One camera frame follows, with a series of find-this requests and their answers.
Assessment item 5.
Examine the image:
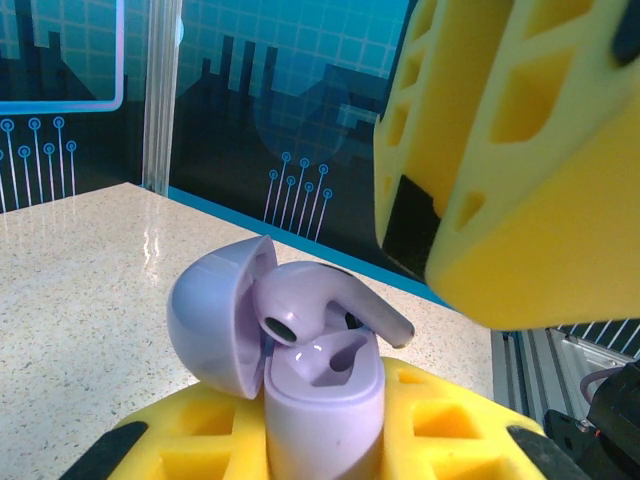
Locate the aluminium mounting rail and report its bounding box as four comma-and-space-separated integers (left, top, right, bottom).
492, 319, 640, 381

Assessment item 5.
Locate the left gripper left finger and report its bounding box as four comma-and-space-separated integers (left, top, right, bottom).
59, 382, 274, 480

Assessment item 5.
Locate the aluminium corner post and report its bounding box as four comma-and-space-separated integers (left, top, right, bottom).
142, 0, 184, 196

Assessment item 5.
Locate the purple wireless earbud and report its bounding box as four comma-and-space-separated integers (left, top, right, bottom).
252, 262, 416, 351

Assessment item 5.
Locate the purple earbud charging case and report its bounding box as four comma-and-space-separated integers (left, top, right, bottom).
167, 234, 387, 480

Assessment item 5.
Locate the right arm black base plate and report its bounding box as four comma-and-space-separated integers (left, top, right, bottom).
543, 407, 609, 469

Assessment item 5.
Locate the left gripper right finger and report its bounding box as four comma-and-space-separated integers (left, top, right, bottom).
379, 357, 591, 480

